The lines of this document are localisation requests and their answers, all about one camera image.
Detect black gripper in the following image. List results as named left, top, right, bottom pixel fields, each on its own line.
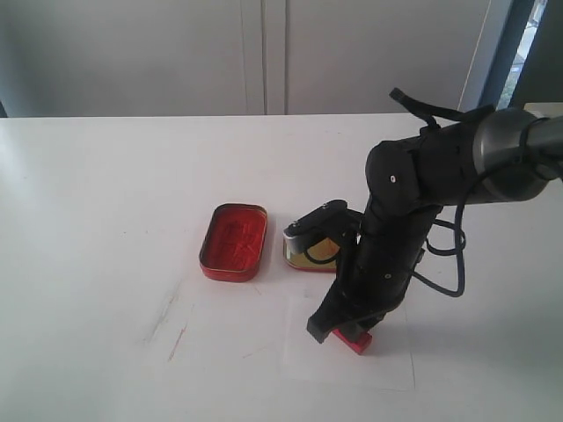
left=306, top=229, right=425, bottom=343

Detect red rubber stamp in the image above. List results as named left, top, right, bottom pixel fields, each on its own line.
left=333, top=329, right=373, bottom=355

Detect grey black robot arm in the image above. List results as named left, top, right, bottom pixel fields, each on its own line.
left=307, top=109, right=562, bottom=342

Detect red ink pad tin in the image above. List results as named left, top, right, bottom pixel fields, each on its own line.
left=199, top=203, right=267, bottom=283

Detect white paper sheet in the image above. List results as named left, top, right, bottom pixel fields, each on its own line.
left=281, top=298, right=414, bottom=391

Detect gold tin lid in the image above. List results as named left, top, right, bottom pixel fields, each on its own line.
left=282, top=238, right=340, bottom=273

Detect grey cabinet doors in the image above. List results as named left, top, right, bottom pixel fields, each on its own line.
left=1, top=1, right=510, bottom=117

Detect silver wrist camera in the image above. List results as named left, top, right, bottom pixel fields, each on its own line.
left=283, top=200, right=348, bottom=255

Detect black cable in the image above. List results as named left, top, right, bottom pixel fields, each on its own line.
left=301, top=87, right=496, bottom=298

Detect dark window frame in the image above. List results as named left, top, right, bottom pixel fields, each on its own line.
left=478, top=0, right=562, bottom=108

